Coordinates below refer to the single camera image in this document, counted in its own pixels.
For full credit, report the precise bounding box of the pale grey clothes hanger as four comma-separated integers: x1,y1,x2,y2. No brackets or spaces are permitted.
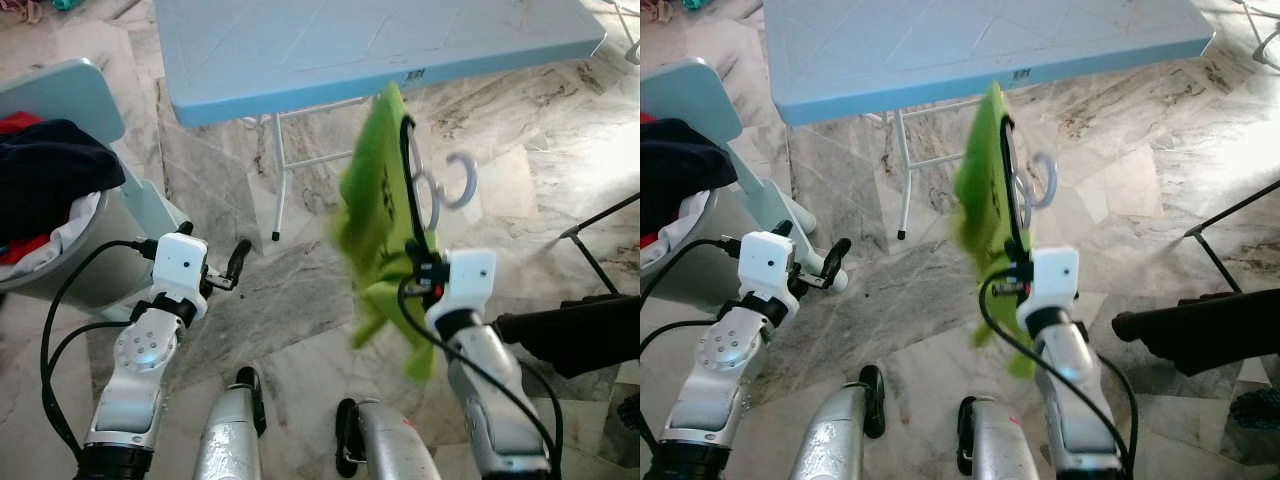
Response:
1010,120,1059,251
405,118,479,251

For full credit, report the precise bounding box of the red garment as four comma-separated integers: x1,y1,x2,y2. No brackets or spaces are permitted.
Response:
0,112,51,266
640,112,666,263

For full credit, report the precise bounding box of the silver left robot leg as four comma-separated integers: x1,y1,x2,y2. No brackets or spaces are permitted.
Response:
815,365,888,480
190,367,269,480

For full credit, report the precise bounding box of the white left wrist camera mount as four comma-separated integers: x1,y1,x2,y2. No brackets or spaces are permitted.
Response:
150,233,209,321
738,232,798,319

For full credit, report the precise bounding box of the black garment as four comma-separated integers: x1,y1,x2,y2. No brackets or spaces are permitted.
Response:
495,295,641,379
1112,290,1280,376

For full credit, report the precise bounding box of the lime green t-shirt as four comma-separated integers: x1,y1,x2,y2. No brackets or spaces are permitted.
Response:
333,82,441,383
952,82,1041,379

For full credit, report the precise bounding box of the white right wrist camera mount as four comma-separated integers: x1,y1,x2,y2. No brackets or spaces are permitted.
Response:
1017,247,1081,331
425,248,498,336

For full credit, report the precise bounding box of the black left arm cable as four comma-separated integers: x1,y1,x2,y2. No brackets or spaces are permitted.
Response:
640,238,741,351
40,238,156,461

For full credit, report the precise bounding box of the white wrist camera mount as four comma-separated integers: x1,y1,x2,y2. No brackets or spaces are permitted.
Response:
150,233,209,321
1017,247,1081,331
425,248,498,336
738,232,798,319

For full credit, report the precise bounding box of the light blue folding table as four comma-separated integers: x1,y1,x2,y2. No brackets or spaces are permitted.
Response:
765,0,1216,241
155,0,608,241

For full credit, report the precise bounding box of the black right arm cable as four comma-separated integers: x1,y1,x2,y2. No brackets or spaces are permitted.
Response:
977,270,1141,480
397,275,566,480

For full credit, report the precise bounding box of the silver right robot leg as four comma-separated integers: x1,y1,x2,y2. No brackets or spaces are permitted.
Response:
335,398,441,480
955,397,1041,480

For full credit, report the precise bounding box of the white cloth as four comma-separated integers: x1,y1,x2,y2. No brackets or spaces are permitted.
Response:
20,190,101,276
645,195,716,266

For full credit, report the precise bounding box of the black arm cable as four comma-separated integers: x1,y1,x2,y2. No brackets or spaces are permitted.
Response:
977,270,1141,480
40,238,156,461
640,238,741,351
397,275,566,480

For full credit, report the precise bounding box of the silver robot leg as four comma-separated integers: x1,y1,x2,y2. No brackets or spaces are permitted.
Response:
190,367,269,480
335,398,441,480
815,365,888,480
955,397,1041,480

